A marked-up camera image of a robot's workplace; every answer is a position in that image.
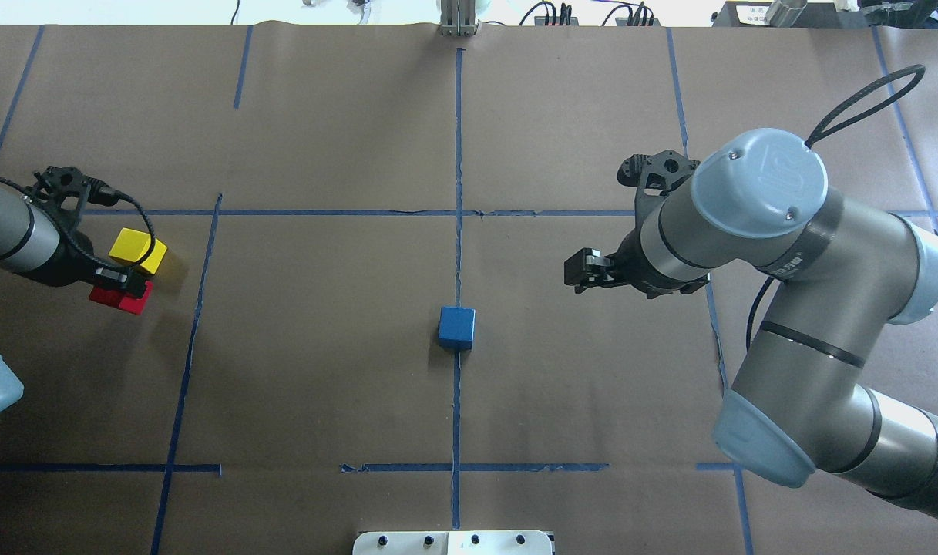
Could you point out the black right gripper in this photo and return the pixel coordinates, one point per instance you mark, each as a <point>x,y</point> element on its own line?
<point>635,266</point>

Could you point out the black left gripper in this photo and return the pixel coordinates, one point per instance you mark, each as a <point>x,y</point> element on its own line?
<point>66,264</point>

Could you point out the red wooden block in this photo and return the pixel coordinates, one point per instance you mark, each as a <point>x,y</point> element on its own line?
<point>121,300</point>

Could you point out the blue wooden block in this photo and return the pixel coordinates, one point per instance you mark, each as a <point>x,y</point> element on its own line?
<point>457,327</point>

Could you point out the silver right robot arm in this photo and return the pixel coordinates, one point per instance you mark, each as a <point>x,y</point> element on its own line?
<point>845,270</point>

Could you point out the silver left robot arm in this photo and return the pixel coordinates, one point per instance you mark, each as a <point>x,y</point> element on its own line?
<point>43,246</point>

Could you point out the yellow wooden block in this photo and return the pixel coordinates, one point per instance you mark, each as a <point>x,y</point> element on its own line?
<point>130,245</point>

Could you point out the black orange connector block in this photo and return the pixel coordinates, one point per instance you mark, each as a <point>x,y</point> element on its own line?
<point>556,15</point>

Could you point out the metal cylinder weight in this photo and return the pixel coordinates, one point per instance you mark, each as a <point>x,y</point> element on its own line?
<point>784,13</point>

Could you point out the aluminium frame post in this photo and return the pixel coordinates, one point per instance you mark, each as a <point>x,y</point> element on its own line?
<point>458,17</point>

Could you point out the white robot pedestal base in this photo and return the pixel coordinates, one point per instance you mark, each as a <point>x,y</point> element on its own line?
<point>455,542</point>

